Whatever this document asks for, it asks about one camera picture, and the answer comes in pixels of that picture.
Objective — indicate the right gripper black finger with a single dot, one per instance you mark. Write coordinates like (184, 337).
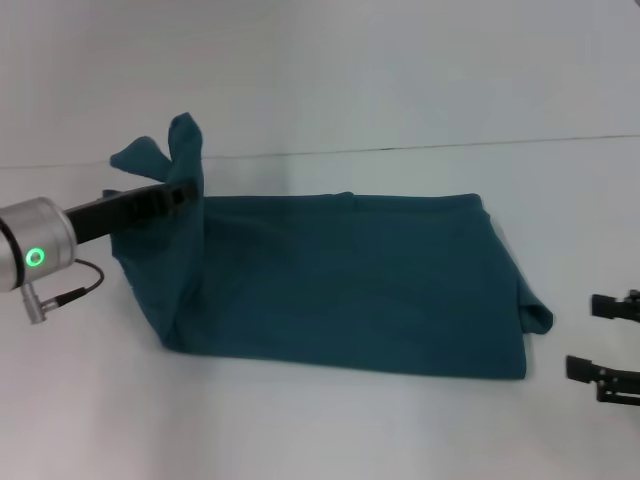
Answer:
(615, 306)
(600, 377)

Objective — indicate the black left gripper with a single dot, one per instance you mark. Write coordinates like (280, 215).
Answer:
(105, 215)

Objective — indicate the blue shirt with FREE print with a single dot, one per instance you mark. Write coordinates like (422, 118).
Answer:
(350, 280)

